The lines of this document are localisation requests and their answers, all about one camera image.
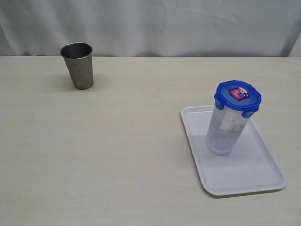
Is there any clear plastic container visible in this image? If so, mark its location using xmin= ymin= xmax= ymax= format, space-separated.
xmin=205 ymin=106 xmax=249 ymax=155

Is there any stainless steel cup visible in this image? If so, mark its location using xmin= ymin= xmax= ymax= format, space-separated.
xmin=60 ymin=42 xmax=94 ymax=90

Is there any white backdrop curtain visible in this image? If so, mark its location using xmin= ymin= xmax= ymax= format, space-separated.
xmin=0 ymin=0 xmax=301 ymax=57

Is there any blue container lid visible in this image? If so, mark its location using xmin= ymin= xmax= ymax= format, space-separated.
xmin=214 ymin=80 xmax=261 ymax=119

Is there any white plastic tray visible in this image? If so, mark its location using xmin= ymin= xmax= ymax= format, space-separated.
xmin=181 ymin=105 xmax=287 ymax=196

